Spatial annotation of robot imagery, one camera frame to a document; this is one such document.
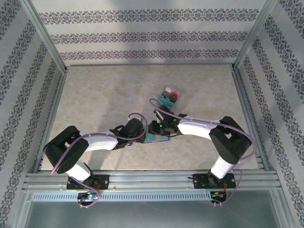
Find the blue leather card holder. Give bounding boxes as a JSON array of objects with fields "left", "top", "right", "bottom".
[{"left": 142, "top": 124, "right": 171, "bottom": 144}]

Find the teal card stack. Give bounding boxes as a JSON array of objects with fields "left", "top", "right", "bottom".
[{"left": 160, "top": 97, "right": 175, "bottom": 109}]

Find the black VIP card stack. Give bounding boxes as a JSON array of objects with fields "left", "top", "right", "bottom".
[{"left": 162, "top": 91, "right": 178, "bottom": 103}]

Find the clear acrylic card box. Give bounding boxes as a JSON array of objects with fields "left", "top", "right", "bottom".
[{"left": 158, "top": 84, "right": 182, "bottom": 112}]

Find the grey metal panel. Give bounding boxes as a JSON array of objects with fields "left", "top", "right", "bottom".
[{"left": 14, "top": 190, "right": 289, "bottom": 228}]

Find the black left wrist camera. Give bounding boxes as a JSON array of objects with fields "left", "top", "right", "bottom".
[{"left": 122, "top": 118, "right": 143, "bottom": 139}]

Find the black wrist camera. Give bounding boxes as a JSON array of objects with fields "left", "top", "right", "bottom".
[
  {"left": 153, "top": 105, "right": 173, "bottom": 122},
  {"left": 122, "top": 118, "right": 143, "bottom": 139}
]

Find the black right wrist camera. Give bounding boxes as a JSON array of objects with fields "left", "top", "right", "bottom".
[{"left": 153, "top": 105, "right": 173, "bottom": 122}]

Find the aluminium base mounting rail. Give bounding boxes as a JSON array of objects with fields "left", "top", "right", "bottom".
[{"left": 22, "top": 169, "right": 280, "bottom": 190}]

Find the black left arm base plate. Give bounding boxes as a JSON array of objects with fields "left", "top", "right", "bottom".
[{"left": 66, "top": 174, "right": 110, "bottom": 190}]

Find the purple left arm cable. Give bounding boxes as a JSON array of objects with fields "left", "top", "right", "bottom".
[{"left": 49, "top": 113, "right": 146, "bottom": 209}]

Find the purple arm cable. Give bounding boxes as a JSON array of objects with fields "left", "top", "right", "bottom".
[
  {"left": 149, "top": 98, "right": 257, "bottom": 207},
  {"left": 49, "top": 113, "right": 146, "bottom": 209}
]

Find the slotted grey cable duct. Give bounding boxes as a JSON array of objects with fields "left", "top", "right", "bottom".
[{"left": 31, "top": 191, "right": 230, "bottom": 202}]

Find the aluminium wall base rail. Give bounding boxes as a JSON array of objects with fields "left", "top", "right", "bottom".
[{"left": 65, "top": 62, "right": 236, "bottom": 68}]

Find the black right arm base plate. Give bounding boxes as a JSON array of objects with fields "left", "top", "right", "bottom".
[{"left": 192, "top": 172, "right": 236, "bottom": 190}]

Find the aluminium side rail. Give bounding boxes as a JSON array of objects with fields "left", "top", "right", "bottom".
[
  {"left": 32, "top": 71, "right": 68, "bottom": 173},
  {"left": 231, "top": 67, "right": 271, "bottom": 171}
]

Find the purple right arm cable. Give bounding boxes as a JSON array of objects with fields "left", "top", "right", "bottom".
[{"left": 149, "top": 98, "right": 257, "bottom": 207}]

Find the aluminium corner post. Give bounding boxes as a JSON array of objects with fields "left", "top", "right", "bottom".
[
  {"left": 230, "top": 0, "right": 278, "bottom": 72},
  {"left": 20, "top": 0, "right": 69, "bottom": 75}
]

